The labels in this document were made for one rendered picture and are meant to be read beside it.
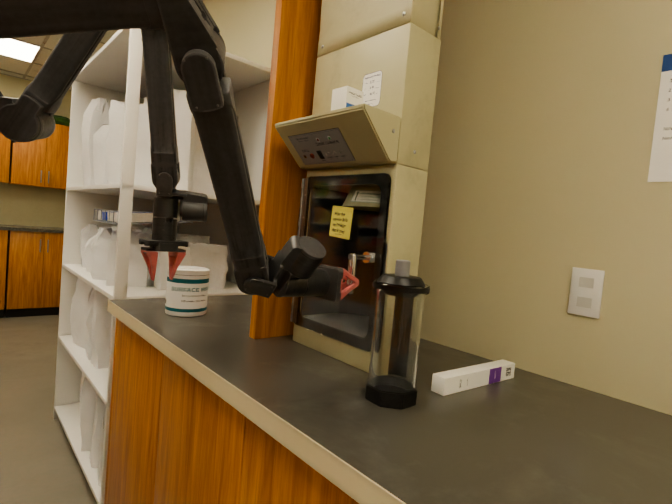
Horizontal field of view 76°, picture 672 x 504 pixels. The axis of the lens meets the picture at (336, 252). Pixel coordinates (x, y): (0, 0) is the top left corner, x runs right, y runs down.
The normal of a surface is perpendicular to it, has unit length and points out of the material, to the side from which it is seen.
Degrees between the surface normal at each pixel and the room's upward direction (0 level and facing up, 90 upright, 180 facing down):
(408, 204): 90
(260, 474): 90
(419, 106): 90
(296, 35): 90
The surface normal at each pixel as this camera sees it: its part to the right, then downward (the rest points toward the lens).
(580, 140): -0.75, -0.04
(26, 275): 0.66, 0.10
